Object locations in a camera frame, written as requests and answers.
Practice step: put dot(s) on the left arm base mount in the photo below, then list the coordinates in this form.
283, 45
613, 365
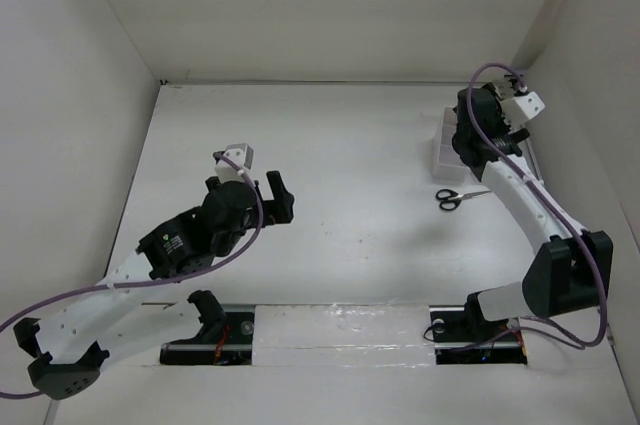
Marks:
225, 336

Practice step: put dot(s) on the black handled scissors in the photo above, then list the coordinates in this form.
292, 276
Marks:
449, 200

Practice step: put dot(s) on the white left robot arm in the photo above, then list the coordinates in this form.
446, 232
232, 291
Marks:
127, 313

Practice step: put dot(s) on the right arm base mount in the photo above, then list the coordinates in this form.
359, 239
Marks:
457, 341

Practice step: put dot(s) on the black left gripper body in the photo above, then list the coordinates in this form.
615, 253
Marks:
225, 248

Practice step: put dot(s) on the white divided organizer left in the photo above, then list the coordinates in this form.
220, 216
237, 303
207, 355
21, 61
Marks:
446, 164

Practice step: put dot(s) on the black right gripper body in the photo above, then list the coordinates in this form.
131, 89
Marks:
502, 128

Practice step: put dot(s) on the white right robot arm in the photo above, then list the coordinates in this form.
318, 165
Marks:
572, 265

